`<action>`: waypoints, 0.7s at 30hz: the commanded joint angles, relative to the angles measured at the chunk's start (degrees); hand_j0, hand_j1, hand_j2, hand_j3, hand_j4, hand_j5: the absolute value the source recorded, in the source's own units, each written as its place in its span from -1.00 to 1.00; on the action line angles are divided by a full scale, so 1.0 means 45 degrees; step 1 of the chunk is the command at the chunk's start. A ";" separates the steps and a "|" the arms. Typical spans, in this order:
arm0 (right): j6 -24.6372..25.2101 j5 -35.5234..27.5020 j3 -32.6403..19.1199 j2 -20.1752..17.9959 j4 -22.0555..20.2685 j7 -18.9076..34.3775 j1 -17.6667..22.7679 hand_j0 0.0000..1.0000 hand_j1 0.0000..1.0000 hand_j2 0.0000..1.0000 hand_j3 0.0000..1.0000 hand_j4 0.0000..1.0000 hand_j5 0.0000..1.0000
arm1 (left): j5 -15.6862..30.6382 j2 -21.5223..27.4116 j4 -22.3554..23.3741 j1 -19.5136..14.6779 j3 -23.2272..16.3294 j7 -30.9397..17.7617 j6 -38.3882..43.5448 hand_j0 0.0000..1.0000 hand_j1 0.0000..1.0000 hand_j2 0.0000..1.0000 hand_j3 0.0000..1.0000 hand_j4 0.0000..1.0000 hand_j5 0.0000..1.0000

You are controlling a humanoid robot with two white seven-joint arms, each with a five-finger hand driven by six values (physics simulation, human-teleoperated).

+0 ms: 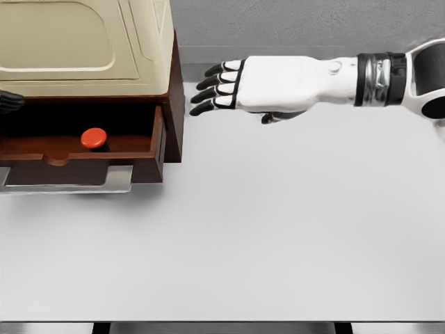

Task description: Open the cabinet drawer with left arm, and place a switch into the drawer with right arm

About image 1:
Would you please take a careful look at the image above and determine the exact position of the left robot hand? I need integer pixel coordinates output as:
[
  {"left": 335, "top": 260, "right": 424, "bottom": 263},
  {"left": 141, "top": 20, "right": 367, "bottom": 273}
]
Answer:
[{"left": 0, "top": 89, "right": 26, "bottom": 116}]

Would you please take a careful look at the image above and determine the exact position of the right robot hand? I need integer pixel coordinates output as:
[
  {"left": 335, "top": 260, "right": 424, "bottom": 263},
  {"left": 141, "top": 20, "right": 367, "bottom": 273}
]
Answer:
[{"left": 189, "top": 55, "right": 320, "bottom": 125}]

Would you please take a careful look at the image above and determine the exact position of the red button switch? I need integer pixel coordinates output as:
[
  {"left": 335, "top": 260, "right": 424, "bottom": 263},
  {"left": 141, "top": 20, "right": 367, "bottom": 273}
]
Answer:
[{"left": 80, "top": 127, "right": 111, "bottom": 153}]

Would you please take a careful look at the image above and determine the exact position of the brown drawer with metal handle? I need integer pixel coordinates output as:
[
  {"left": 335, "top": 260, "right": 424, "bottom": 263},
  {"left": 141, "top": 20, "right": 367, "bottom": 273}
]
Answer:
[{"left": 0, "top": 102, "right": 168, "bottom": 194}]

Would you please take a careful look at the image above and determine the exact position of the cream and brown cabinet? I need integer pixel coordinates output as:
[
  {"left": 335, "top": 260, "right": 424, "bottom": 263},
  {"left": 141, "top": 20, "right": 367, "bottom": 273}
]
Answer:
[{"left": 0, "top": 0, "right": 186, "bottom": 165}]

